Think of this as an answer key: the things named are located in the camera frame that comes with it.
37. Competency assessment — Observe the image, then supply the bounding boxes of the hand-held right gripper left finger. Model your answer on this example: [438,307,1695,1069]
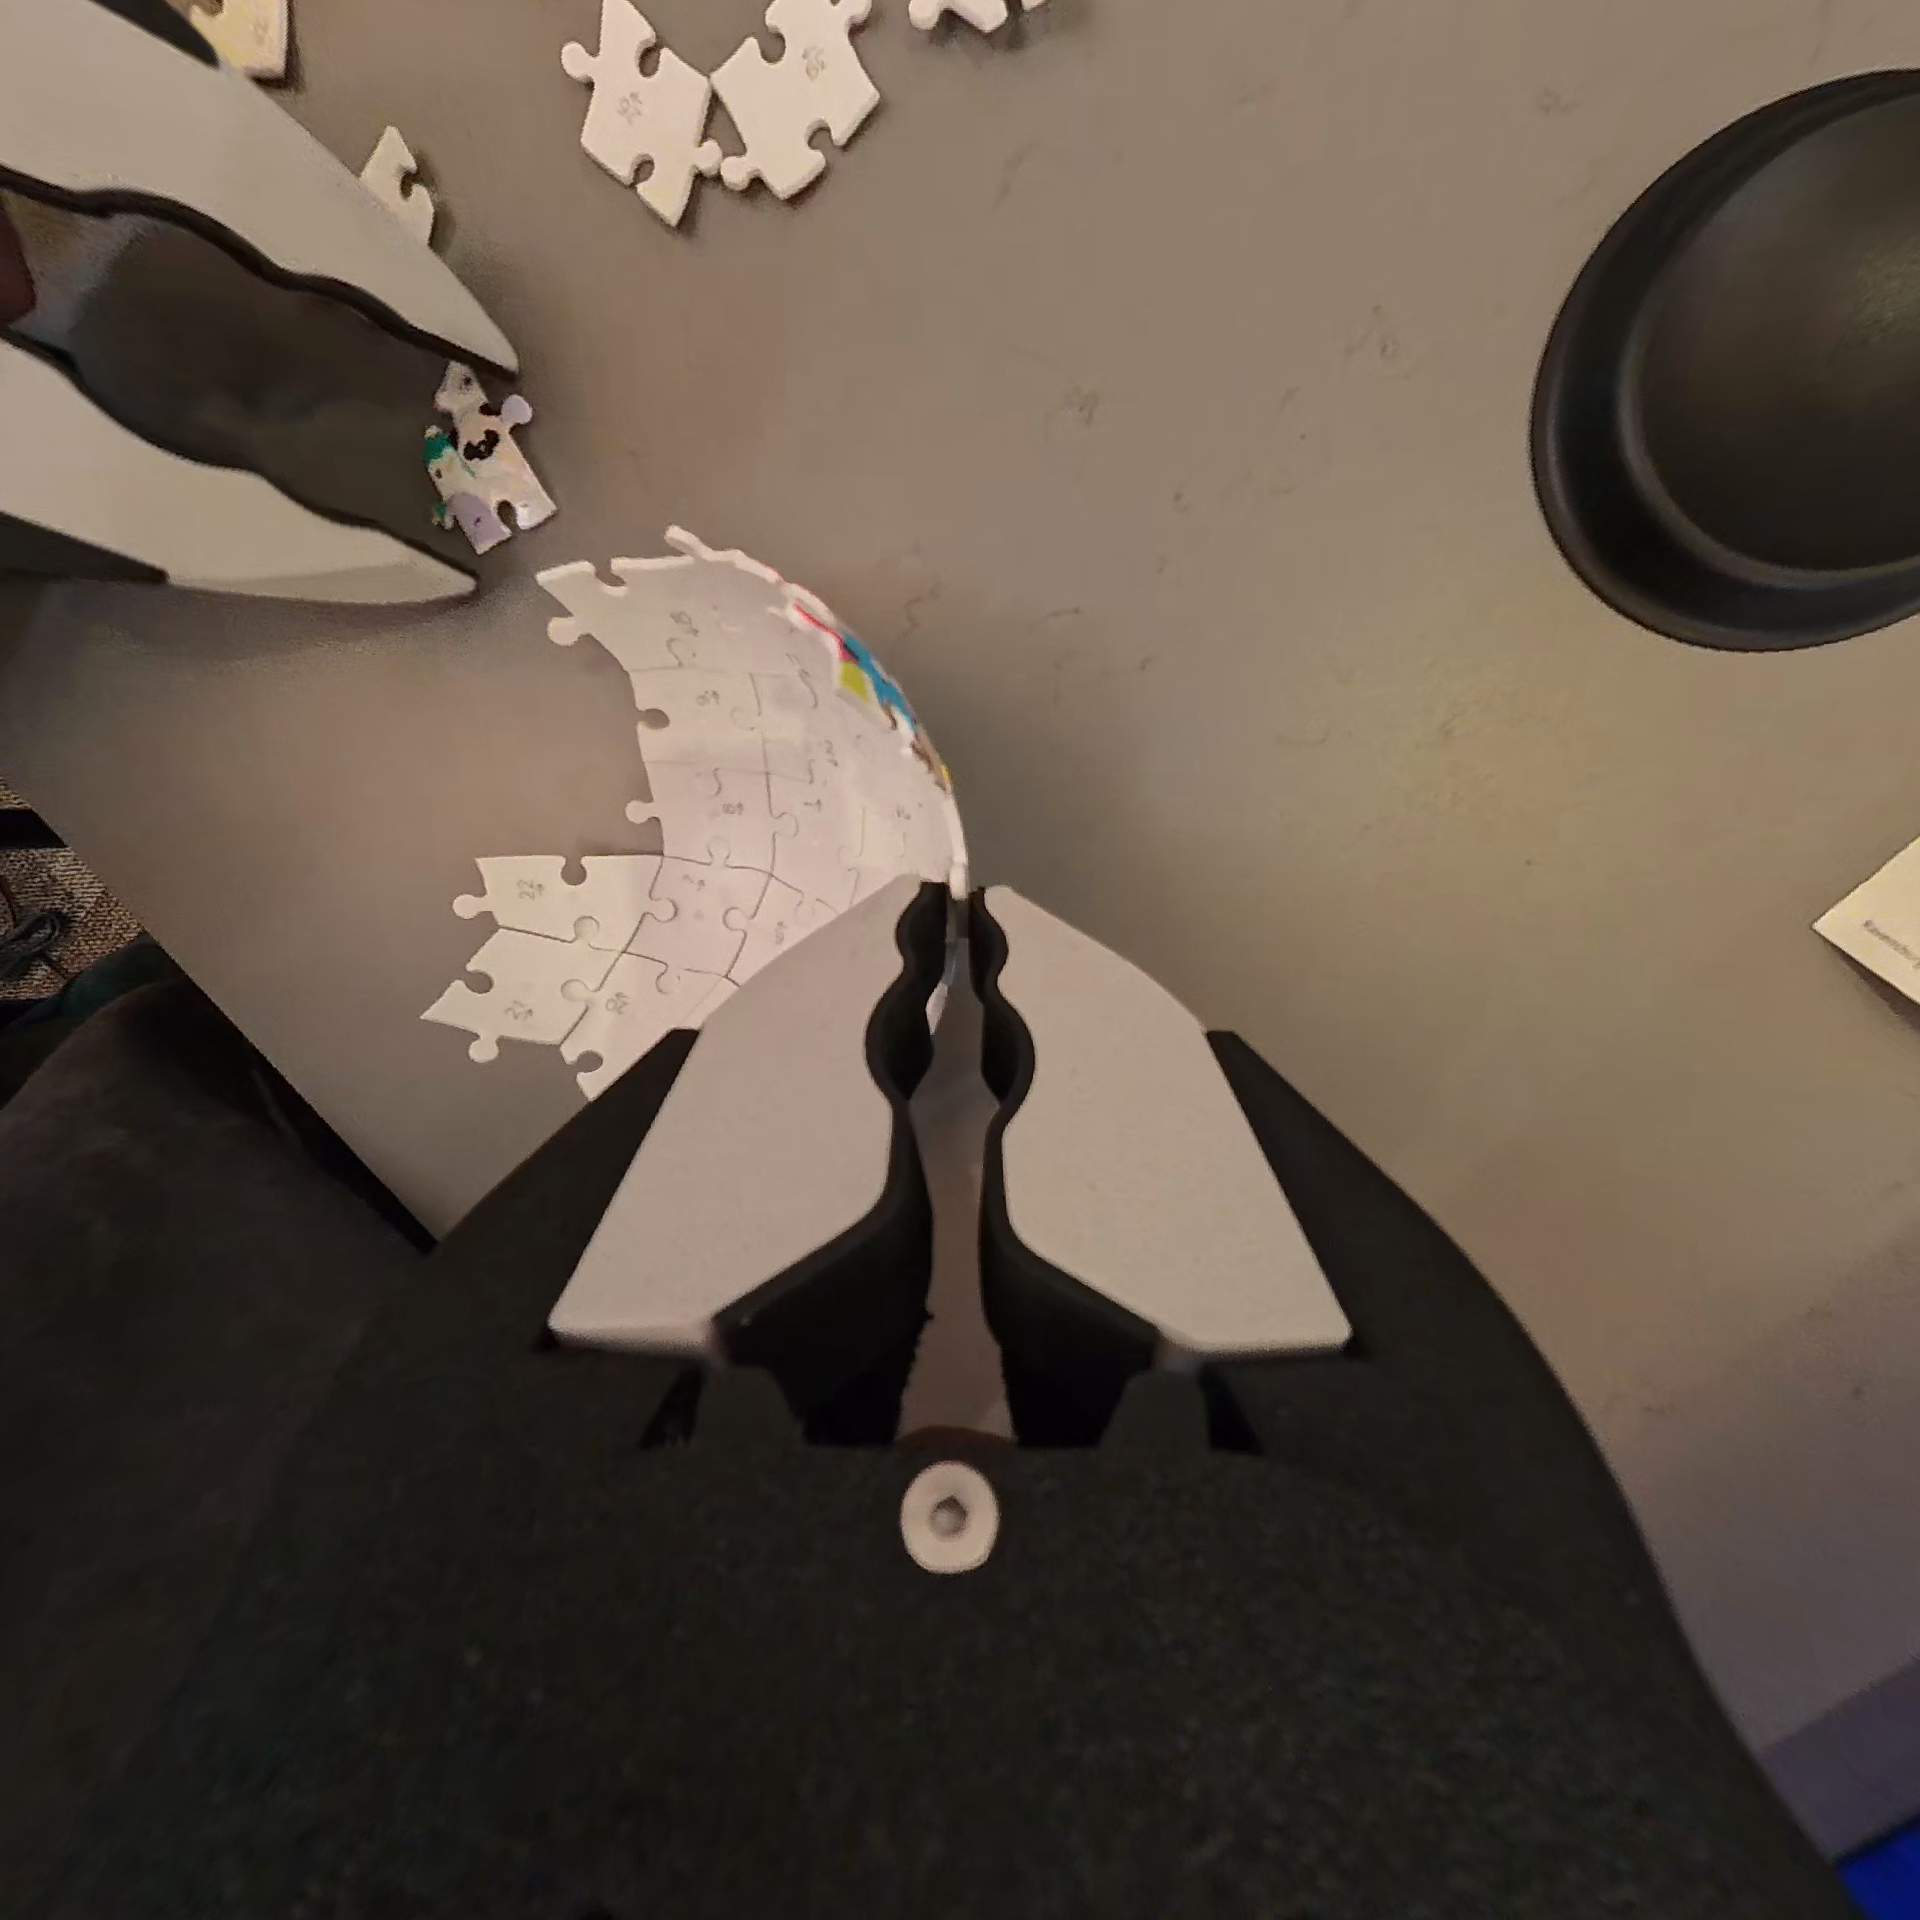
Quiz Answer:
[545,884,951,1449]

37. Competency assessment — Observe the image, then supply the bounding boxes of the blue bin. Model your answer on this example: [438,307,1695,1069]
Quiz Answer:
[1831,1822,1920,1920]

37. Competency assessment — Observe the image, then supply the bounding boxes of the white paper sheet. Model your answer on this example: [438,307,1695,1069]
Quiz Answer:
[1813,833,1920,1052]

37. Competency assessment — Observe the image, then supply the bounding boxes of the group of puzzle pieces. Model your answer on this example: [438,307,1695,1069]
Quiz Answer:
[181,0,1052,249]

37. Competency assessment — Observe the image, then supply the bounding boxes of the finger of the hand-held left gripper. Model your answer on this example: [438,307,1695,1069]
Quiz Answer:
[0,0,520,380]
[0,334,484,607]

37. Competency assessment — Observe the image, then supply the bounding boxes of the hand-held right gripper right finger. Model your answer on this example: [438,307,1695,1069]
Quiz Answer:
[971,884,1356,1449]

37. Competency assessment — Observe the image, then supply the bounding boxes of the black round puzzle stand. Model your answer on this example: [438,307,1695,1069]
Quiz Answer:
[1528,67,1920,654]

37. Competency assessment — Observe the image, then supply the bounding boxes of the partly built puzzle ball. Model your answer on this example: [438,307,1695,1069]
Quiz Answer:
[420,526,974,1103]

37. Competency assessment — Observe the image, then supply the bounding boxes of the single white puzzle piece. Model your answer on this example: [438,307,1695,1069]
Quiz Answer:
[423,359,557,557]

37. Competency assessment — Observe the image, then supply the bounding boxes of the person's dark trousers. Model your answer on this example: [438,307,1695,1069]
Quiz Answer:
[0,943,452,1920]

